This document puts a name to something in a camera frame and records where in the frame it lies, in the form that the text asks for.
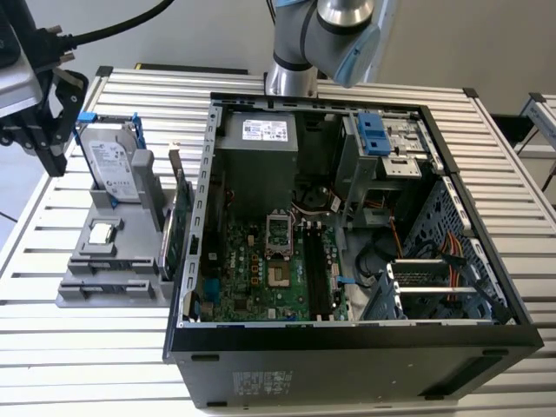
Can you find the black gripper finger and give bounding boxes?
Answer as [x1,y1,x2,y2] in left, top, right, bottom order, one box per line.
[0,117,52,160]
[41,69,91,178]

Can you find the black RAM slot white clips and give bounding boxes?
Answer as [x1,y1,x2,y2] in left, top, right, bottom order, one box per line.
[302,221,325,322]
[315,221,335,322]

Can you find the hard disk in blue carrier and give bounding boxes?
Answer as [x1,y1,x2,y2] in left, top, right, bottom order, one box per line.
[69,110,147,208]

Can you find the silver CPU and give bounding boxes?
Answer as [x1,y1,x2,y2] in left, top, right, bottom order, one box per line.
[86,222,117,244]

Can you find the grey parts rack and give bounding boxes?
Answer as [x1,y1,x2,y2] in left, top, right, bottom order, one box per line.
[56,149,183,309]

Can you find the black bar yellow end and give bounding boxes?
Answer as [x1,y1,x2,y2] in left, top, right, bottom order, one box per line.
[134,63,249,76]

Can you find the green graphics card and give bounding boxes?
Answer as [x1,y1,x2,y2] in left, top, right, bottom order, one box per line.
[158,141,195,282]

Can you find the grey power supply unit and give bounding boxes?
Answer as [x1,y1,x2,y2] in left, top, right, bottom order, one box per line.
[215,110,301,218]

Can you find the metal socket cover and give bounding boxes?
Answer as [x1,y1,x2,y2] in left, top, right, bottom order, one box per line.
[264,208,295,260]

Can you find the CPU socket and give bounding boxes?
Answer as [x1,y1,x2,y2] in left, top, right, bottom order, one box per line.
[265,259,293,288]

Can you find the black round fan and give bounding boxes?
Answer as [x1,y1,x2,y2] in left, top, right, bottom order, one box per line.
[297,182,334,212]

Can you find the green motherboard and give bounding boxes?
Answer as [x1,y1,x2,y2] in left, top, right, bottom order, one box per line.
[197,219,351,323]

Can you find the blue drive bay latch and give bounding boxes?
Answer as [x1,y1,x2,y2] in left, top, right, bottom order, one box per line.
[356,110,390,156]

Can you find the black PC case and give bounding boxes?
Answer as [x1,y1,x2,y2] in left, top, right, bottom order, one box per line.
[162,90,545,410]

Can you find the metal disk bay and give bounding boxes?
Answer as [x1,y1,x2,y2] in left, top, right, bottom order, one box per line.
[360,257,483,322]

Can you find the black stand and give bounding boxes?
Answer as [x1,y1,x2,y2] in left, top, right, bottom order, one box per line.
[490,113,534,154]

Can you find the aluminium side table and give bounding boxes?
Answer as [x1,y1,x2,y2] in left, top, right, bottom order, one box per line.
[514,90,556,192]

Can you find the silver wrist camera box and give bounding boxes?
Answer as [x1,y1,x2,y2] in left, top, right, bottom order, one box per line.
[0,60,43,119]

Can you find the thick black camera cable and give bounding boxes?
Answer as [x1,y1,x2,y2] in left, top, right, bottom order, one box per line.
[34,0,175,75]

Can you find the thin orange wire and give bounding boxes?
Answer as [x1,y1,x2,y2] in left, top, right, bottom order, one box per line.
[389,215,403,261]

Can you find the orange yellow wire bundle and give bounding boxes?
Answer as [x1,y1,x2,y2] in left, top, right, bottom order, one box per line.
[438,231,469,305]

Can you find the black flat cable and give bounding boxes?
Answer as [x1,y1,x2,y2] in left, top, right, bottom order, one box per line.
[442,255,512,325]

